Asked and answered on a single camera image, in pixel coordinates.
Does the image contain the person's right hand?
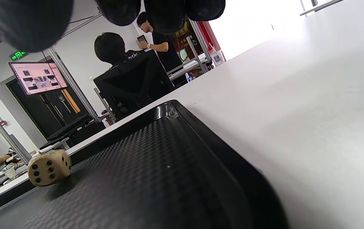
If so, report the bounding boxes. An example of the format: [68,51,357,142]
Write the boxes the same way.
[0,0,226,55]

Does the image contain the medium wooden dice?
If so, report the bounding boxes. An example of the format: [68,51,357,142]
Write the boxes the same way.
[27,149,72,187]

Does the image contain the green exit sign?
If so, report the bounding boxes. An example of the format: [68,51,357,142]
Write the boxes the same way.
[9,51,29,61]

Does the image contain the black door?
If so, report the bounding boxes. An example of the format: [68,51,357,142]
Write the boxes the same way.
[6,78,90,138]

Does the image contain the black keyboard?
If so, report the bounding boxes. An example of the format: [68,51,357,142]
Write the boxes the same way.
[46,114,91,141]

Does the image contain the black mesh office chair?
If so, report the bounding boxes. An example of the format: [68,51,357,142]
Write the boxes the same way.
[93,50,175,122]

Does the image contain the red and black poster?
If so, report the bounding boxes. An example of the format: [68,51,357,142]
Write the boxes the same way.
[173,20,222,64]

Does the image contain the black plastic tray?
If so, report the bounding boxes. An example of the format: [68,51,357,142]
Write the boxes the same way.
[0,100,289,229]

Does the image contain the wall-mounted monitor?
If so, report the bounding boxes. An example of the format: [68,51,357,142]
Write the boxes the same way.
[9,62,68,96]

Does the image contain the aluminium frame post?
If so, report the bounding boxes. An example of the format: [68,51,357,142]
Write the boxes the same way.
[44,48,101,123]
[0,95,32,165]

